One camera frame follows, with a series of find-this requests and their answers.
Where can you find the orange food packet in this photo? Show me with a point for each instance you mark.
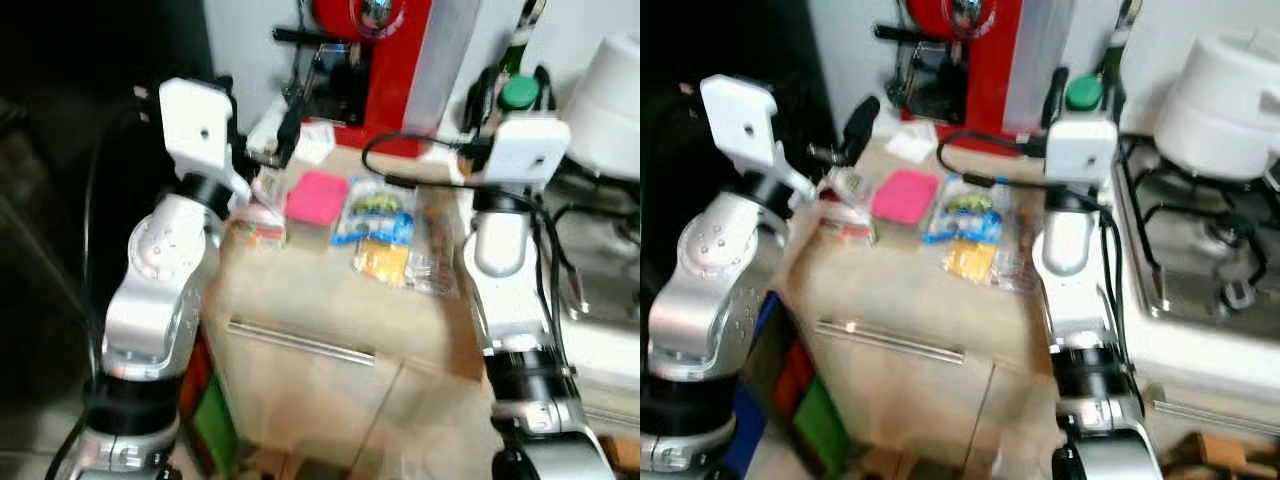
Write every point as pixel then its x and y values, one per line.
pixel 972 260
pixel 382 262

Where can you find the blue bin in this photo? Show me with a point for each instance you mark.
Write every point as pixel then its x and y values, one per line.
pixel 745 400

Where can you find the white cooking pot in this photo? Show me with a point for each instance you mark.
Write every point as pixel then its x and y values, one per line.
pixel 1220 110
pixel 610 110

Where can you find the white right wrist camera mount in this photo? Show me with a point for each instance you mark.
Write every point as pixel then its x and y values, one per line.
pixel 1080 150
pixel 530 150

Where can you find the beige wooden cabinet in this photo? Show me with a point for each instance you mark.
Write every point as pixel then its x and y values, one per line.
pixel 900 300
pixel 330 300

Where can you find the white paper card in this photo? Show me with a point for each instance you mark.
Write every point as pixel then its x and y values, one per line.
pixel 910 142
pixel 315 142

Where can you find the red coffee machine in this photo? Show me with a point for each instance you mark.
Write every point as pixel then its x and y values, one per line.
pixel 400 70
pixel 1000 70

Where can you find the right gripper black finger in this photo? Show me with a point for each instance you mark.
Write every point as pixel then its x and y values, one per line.
pixel 1055 100
pixel 545 88
pixel 482 100
pixel 1112 90

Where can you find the small colourful food packet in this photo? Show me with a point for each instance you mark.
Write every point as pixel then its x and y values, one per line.
pixel 258 215
pixel 848 210

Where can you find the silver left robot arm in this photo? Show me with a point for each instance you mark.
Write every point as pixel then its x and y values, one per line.
pixel 710 290
pixel 160 290

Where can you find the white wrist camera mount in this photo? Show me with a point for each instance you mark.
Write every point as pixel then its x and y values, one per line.
pixel 1080 150
pixel 195 125
pixel 530 150
pixel 745 125

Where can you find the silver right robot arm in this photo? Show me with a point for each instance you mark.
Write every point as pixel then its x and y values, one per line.
pixel 510 260
pixel 1075 260

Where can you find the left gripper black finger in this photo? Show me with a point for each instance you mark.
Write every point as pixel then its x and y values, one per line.
pixel 860 125
pixel 290 125

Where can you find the green bin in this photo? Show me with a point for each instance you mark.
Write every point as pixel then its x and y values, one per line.
pixel 822 430
pixel 215 430

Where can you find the green capped bottle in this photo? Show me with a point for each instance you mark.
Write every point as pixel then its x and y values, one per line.
pixel 518 92
pixel 1084 92

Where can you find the red bin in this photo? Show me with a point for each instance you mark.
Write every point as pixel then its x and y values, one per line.
pixel 195 375
pixel 795 380

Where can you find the clear plastic food packet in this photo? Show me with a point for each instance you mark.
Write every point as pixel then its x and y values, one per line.
pixel 1020 240
pixel 435 240

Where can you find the steel gas hob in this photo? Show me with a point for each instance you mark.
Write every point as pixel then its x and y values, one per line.
pixel 600 250
pixel 1200 250

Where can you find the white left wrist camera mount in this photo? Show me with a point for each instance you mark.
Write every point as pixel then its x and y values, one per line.
pixel 745 125
pixel 195 125

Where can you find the cream cabinet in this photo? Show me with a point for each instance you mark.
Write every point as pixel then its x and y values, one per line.
pixel 605 370
pixel 1210 365

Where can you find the blue and green food packet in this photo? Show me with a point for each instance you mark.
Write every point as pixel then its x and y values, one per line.
pixel 375 210
pixel 965 212

